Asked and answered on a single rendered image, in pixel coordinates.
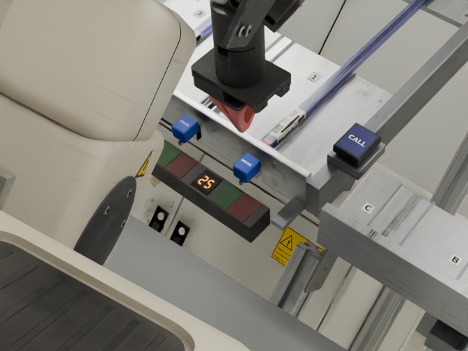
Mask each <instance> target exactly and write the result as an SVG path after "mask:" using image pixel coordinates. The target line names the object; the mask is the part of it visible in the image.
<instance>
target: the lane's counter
mask: <svg viewBox="0 0 468 351"><path fill-rule="evenodd" d="M222 181H223V180H222V179H221V178H219V177H217V176H216V175H214V174H213V173H211V172H209V171H208V170H207V169H206V170H204V172H202V174H201V175H199V176H198V177H197V178H196V179H195V180H194V181H193V182H192V183H190V185H191V186H193V187H195V188H196V189H197V190H199V191H200V192H202V193H204V194H205V195H208V194H209V193H210V192H211V191H212V190H213V189H214V188H215V187H216V186H217V185H218V184H219V183H221V182H222Z"/></svg>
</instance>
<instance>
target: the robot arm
mask: <svg viewBox="0 0 468 351"><path fill-rule="evenodd" d="M304 1H305V0H276V1H275V2H274V4H273V5H272V7H271V8H270V10H269V12H268V13H267V15H266V16H265V18H264V20H263V21H262V23H261V24H260V26H259V27H258V29H257V31H256V32H255V33H254V35H253V37H252V39H251V40H250V41H249V43H248V45H247V46H245V47H234V48H229V49H226V48H224V47H222V46H221V42H222V40H223V39H224V36H225V34H226V32H227V30H228V28H229V25H230V23H231V21H232V19H233V16H234V14H235V12H236V10H237V7H238V6H239V4H240V2H241V0H210V12H211V21H212V37H213V45H214V47H213V48H212V49H211V50H210V51H208V52H207V53H206V54H205V55H203V56H202V57H201V58H200V59H199V60H197V61H196V62H195V63H194V64H192V66H191V70H192V77H193V80H194V86H195V87H197V88H198V89H200V90H202V91H203V92H205V93H207V94H208V95H209V96H210V100H211V101H212V102H213V103H214V104H215V105H216V106H217V108H218V109H219V110H220V111H221V112H222V113H223V114H224V115H225V116H226V117H227V118H228V119H229V121H230V122H231V123H232V124H233V125H234V126H235V128H236V129H237V130H238V132H241V133H244V132H245V131H246V130H247V129H249V127H250V125H251V122H252V120H253V119H254V116H255V114H258V113H260V112H261V111H262V110H263V109H264V108H265V107H266V106H267V105H268V104H267V101H268V100H269V99H270V98H272V97H273V96H274V95H277V96H279V97H280V98H282V97H283V96H284V95H285V94H286V93H287V92H288V91H289V90H290V85H291V73H290V72H288V71H287V70H284V69H283V68H281V67H279V66H277V65H275V64H273V63H272V62H270V61H268V60H267V59H265V26H266V27H267V28H268V29H269V30H270V31H272V32H273V33H275V32H276V31H277V30H278V29H279V28H281V26H282V25H283V24H284V23H285V22H286V21H287V20H288V19H289V18H290V17H291V16H292V15H293V14H294V13H295V11H296V10H297V9H298V8H299V7H301V6H302V4H303V3H304Z"/></svg>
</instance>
